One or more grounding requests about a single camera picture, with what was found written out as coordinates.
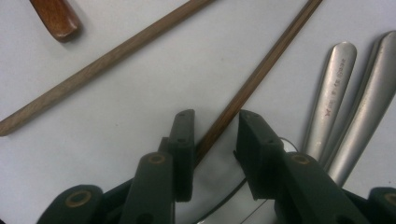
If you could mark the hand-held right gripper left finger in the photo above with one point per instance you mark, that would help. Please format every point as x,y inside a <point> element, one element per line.
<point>183,149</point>

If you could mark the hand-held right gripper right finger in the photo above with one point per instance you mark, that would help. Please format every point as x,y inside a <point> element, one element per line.
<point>260,155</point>

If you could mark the brown wooden chopstick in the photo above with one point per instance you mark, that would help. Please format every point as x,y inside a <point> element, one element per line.
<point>257,77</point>
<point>93,70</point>

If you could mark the metal knife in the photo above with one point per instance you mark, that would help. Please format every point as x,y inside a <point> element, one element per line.
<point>364,115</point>

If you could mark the brown wooden spoon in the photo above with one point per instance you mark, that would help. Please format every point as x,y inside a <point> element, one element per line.
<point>56,18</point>

